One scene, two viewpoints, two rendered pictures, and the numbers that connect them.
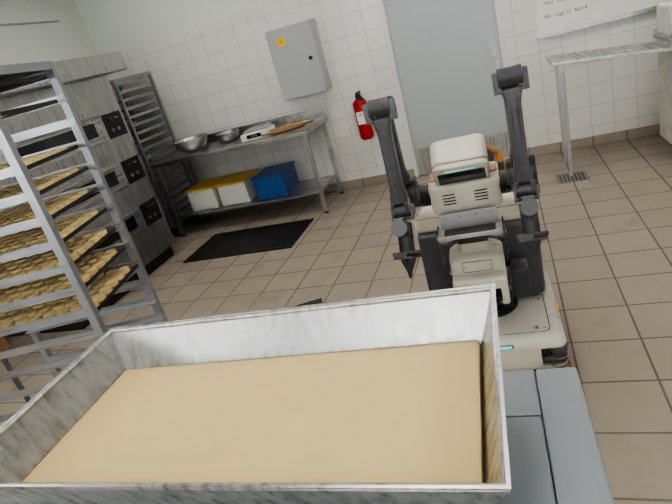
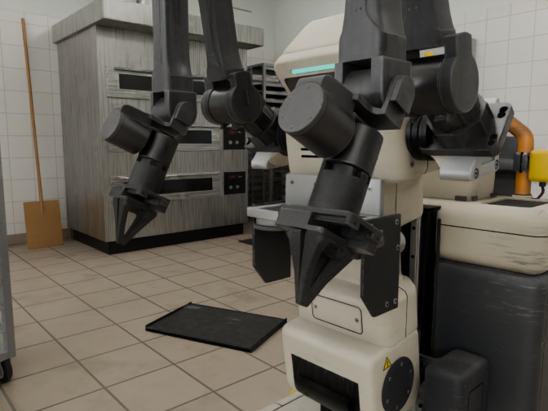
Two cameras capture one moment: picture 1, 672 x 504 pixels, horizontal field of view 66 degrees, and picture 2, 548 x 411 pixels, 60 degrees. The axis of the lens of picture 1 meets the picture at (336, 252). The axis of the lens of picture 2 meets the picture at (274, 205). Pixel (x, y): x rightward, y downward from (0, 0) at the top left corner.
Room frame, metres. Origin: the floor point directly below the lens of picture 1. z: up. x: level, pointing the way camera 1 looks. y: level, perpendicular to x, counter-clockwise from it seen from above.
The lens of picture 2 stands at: (1.12, -0.84, 0.93)
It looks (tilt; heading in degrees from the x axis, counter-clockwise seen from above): 8 degrees down; 27
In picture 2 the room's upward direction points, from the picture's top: straight up
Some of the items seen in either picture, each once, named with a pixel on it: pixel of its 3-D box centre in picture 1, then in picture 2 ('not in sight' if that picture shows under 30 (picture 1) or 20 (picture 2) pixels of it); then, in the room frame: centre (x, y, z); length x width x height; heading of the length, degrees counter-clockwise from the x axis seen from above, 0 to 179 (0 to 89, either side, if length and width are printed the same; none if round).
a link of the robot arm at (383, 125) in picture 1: (391, 161); (170, 4); (1.81, -0.28, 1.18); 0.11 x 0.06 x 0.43; 70
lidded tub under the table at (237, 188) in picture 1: (241, 187); not in sight; (5.90, 0.84, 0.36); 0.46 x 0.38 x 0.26; 158
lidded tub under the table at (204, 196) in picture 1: (211, 193); not in sight; (6.04, 1.21, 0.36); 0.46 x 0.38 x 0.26; 157
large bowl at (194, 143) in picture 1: (192, 144); not in sight; (6.03, 1.22, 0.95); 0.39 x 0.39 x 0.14
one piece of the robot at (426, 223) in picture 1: (477, 239); (429, 289); (2.26, -0.67, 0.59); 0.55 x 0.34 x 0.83; 70
